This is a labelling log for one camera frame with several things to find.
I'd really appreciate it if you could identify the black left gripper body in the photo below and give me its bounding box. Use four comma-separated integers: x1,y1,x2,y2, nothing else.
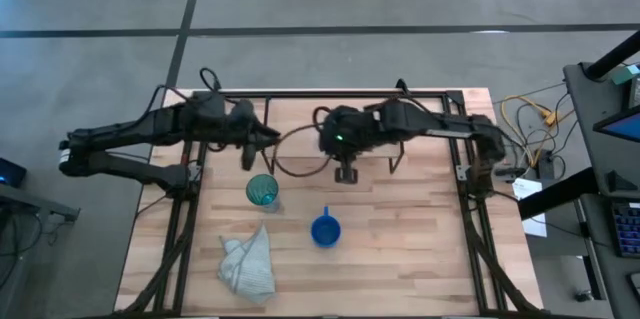
227,99,282,147

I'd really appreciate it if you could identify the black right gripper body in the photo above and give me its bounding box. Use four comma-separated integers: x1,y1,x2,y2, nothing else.
318,104,384,163

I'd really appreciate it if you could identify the green translucent plastic cup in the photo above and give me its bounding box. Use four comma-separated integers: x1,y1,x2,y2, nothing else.
245,173,280,207

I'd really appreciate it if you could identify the blue plastic cup with handle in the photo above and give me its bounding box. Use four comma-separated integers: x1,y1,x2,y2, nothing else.
310,205,343,249

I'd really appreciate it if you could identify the crumpled grey cloth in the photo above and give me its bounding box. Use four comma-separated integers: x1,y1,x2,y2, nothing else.
216,222,277,306

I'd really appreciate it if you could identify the white paper sheet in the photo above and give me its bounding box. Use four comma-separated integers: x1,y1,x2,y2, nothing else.
511,177,549,239

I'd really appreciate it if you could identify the black power strip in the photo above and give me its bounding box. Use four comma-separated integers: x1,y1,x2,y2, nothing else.
536,150,557,180

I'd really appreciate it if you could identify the black diagonal beam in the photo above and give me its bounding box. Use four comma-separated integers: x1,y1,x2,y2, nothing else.
516,167,600,221

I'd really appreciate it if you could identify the grey side table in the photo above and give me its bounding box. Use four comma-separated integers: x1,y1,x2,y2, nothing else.
0,182,82,319

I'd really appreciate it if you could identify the black side desk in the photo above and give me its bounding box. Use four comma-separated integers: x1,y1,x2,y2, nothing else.
562,61,640,319

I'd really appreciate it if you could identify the black device with blue light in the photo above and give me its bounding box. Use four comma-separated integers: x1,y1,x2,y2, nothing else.
0,157,28,189

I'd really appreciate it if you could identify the tilted screen with blue display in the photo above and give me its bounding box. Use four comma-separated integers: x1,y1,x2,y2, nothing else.
592,105,640,144

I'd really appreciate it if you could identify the black diagonal pole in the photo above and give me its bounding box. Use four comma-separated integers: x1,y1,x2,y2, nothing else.
583,30,640,81

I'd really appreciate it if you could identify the black keyboard with blue keys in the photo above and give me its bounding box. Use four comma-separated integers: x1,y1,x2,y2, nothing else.
610,200,640,259

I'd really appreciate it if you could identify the teal box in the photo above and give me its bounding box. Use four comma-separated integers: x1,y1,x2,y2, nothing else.
610,63,640,86

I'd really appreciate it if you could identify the right gripper cable loop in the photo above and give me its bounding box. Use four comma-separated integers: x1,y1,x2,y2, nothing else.
271,105,335,179

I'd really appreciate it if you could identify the wooden shelf with black frame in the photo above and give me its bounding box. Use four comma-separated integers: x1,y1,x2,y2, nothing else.
262,96,406,175

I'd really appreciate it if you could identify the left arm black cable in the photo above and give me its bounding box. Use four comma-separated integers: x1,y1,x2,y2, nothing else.
198,66,224,94

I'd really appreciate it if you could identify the black metal table frame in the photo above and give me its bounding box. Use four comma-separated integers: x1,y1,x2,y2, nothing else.
113,78,544,318

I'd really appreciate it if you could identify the yellow cable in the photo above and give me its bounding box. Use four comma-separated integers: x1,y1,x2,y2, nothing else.
499,94,565,168

